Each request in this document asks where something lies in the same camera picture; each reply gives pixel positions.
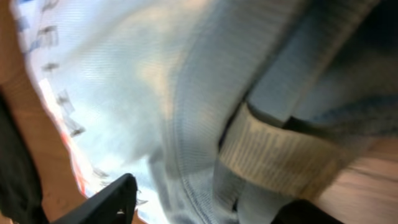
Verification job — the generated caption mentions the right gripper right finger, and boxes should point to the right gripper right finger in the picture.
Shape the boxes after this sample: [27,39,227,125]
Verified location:
[271,200,343,224]

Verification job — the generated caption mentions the black garment under blue shirt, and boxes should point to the black garment under blue shirt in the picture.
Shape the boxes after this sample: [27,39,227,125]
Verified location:
[1,98,49,224]

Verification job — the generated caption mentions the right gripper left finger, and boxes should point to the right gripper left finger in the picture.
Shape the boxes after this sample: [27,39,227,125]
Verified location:
[52,174,137,224]

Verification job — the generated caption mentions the light blue t-shirt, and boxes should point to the light blue t-shirt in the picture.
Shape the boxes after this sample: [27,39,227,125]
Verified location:
[9,0,397,223]

